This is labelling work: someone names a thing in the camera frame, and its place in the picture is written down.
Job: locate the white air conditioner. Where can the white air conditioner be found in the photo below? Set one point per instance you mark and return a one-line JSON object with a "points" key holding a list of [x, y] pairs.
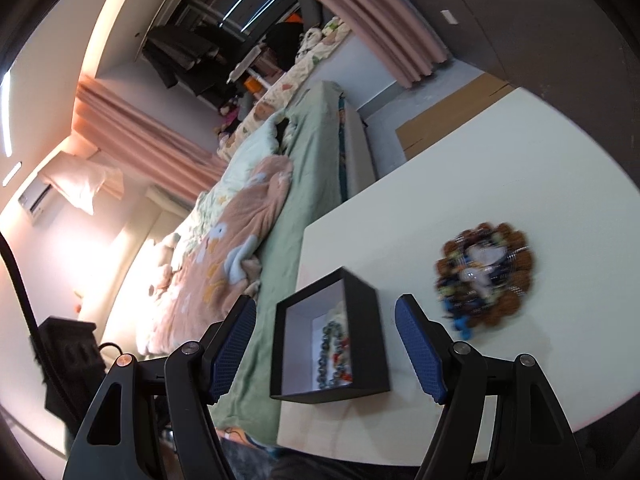
{"points": [[35, 200]]}

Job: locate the blue cartoon bed sheet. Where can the blue cartoon bed sheet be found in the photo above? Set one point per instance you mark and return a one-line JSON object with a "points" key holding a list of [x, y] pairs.
{"points": [[235, 435]]}

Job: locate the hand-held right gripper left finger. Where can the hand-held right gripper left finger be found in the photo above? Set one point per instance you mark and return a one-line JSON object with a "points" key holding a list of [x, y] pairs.
{"points": [[232, 350]]}

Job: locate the white wall socket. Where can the white wall socket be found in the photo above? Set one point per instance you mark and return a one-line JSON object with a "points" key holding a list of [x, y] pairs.
{"points": [[448, 16]]}

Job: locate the black jewelry box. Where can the black jewelry box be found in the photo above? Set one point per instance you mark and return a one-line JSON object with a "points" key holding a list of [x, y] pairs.
{"points": [[372, 340]]}

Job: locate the grey bed frame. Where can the grey bed frame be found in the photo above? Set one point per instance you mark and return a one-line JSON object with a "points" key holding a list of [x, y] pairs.
{"points": [[357, 145]]}

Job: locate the white floral cushion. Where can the white floral cushion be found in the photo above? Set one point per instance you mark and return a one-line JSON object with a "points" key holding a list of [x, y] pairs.
{"points": [[325, 35]]}

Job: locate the hanging dark clothes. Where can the hanging dark clothes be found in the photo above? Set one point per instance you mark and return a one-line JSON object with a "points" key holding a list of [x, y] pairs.
{"points": [[175, 50]]}

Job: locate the orange box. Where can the orange box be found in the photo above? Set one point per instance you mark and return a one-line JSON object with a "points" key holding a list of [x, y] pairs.
{"points": [[253, 85]]}

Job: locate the bed with green sheet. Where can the bed with green sheet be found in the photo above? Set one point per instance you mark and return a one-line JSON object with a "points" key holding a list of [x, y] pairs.
{"points": [[295, 195]]}

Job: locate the white pendant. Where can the white pendant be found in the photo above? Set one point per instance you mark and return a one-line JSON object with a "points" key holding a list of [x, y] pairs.
{"points": [[480, 260]]}

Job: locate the pink curtain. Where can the pink curtain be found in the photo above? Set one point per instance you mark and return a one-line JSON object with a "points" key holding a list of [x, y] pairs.
{"points": [[150, 130], [380, 25]]}

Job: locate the white side table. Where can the white side table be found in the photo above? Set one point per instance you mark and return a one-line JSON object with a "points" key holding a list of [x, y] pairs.
{"points": [[450, 170]]}

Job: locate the pile of plush toys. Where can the pile of plush toys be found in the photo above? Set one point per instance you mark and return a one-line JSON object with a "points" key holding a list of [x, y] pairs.
{"points": [[227, 117]]}

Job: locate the black bag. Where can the black bag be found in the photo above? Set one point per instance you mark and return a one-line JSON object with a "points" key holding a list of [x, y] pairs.
{"points": [[282, 42]]}

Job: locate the pink cloth cover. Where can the pink cloth cover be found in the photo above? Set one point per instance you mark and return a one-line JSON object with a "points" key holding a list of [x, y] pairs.
{"points": [[80, 180]]}

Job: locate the floral window seat mattress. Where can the floral window seat mattress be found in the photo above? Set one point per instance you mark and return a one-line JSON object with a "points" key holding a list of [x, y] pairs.
{"points": [[295, 75]]}

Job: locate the white desk lamp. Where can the white desk lamp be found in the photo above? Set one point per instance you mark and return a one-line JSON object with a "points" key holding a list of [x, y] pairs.
{"points": [[247, 62]]}

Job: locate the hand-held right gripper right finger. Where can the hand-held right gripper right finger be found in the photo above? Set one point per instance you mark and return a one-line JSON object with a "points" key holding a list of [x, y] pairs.
{"points": [[420, 355]]}

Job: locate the flat cardboard sheet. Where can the flat cardboard sheet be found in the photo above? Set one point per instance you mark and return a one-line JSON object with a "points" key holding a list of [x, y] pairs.
{"points": [[450, 110]]}

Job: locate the pink duck print blanket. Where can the pink duck print blanket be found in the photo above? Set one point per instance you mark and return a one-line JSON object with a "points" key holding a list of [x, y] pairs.
{"points": [[235, 210]]}

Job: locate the ceiling light strip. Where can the ceiling light strip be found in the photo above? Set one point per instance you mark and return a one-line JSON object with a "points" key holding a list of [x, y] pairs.
{"points": [[7, 110]]}

